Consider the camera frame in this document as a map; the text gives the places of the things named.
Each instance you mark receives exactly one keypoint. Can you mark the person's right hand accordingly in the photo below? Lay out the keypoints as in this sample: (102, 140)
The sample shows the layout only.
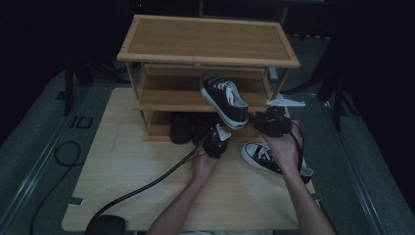
(284, 150)

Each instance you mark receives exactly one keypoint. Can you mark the wooden shoe rack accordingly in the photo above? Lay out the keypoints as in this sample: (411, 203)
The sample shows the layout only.
(208, 39)

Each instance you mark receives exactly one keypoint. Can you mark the plain black shoe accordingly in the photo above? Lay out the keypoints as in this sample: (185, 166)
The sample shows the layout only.
(180, 129)
(201, 127)

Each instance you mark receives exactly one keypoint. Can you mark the black canvas sneaker white laces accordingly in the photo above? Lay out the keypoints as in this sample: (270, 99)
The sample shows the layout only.
(257, 156)
(235, 112)

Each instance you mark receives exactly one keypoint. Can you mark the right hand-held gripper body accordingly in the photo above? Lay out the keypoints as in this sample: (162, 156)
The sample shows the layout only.
(272, 124)

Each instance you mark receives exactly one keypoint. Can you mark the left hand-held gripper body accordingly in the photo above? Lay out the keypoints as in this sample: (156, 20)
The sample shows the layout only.
(215, 145)

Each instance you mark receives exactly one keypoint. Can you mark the person's left hand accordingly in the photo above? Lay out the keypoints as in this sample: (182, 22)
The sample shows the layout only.
(204, 166)

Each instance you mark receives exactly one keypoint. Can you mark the grey metal bracket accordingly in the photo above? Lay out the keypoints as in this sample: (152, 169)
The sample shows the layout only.
(273, 75)

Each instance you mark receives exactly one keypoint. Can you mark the black metal stand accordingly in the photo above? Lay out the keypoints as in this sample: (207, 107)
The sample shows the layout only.
(337, 107)
(68, 91)

